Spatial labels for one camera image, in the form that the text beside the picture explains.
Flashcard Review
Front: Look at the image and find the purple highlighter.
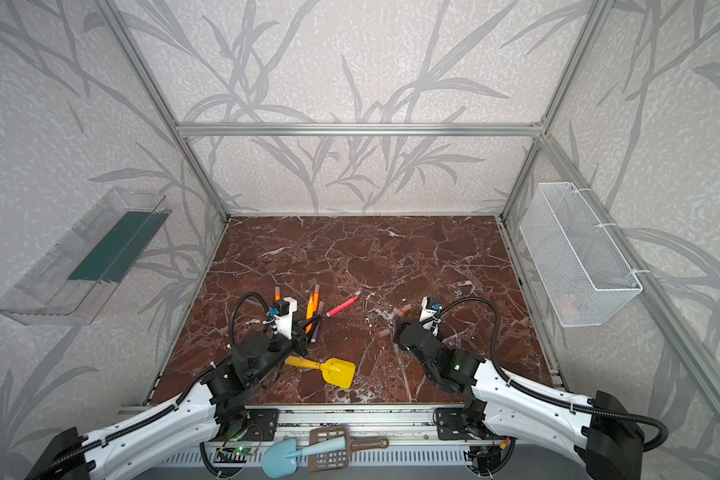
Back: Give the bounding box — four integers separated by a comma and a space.
310, 300, 324, 343

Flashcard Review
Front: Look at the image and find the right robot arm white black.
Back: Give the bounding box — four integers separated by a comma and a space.
394, 299, 669, 479

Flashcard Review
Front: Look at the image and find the yellow toy shovel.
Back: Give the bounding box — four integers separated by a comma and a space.
285, 356, 356, 389

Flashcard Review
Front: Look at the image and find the small circuit board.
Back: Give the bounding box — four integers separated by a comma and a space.
214, 446, 259, 464

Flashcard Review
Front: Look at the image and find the pink highlighter centre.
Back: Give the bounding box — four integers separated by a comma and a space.
326, 294, 360, 317

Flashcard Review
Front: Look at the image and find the light blue toy shovel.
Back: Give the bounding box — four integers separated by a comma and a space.
261, 437, 346, 479

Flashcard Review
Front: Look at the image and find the brown toy sieve scoop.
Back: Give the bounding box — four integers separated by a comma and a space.
307, 425, 390, 473

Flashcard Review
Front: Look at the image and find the red object in basket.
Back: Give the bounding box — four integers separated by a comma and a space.
555, 295, 579, 322

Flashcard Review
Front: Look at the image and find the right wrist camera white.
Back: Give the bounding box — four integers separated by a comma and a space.
419, 297, 444, 329

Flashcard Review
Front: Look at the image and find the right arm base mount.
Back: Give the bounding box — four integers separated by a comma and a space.
433, 407, 487, 441

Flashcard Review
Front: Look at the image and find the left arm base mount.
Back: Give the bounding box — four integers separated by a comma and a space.
219, 408, 280, 442

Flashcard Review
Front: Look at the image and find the white wire mesh basket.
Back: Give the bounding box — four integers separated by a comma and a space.
520, 182, 643, 328

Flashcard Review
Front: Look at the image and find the clear plastic wall tray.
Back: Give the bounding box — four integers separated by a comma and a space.
0, 187, 172, 326

